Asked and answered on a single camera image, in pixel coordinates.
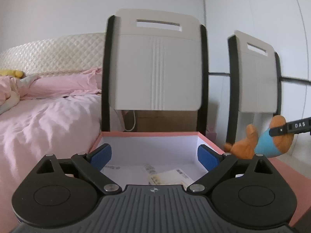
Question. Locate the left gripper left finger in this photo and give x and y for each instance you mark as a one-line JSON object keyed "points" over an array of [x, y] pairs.
{"points": [[90, 165]]}

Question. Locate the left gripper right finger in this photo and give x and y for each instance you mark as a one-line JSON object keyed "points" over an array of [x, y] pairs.
{"points": [[218, 166]]}

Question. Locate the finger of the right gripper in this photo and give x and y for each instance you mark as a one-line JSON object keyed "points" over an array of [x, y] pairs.
{"points": [[295, 127]]}

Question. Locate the orange plush toy blue shirt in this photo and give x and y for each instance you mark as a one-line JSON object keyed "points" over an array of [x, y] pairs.
{"points": [[264, 144]]}

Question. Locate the paper cards in box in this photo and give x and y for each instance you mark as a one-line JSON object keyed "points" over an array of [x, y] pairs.
{"points": [[177, 176]]}

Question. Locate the bed with pink sheet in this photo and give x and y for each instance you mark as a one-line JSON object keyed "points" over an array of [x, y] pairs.
{"points": [[34, 128]]}

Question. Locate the pink shoe box base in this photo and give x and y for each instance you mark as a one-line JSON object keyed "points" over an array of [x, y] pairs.
{"points": [[137, 155]]}

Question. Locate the wooden drawer nightstand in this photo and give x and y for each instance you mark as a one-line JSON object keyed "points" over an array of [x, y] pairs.
{"points": [[160, 121]]}

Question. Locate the right white black chair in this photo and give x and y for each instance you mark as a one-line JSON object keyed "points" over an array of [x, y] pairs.
{"points": [[255, 87]]}

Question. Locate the white black chair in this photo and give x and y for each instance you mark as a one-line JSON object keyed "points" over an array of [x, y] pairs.
{"points": [[255, 87], [155, 61]]}

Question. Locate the pink crumpled duvet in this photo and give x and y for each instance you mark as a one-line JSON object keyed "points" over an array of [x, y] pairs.
{"points": [[14, 89]]}

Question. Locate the white quilted headboard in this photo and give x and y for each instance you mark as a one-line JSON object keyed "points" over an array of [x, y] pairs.
{"points": [[56, 56]]}

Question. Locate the yellow plush toy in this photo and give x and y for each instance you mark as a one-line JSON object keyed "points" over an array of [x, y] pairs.
{"points": [[12, 73]]}

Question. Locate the left white black chair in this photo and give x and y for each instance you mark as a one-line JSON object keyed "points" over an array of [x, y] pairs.
{"points": [[155, 61]]}

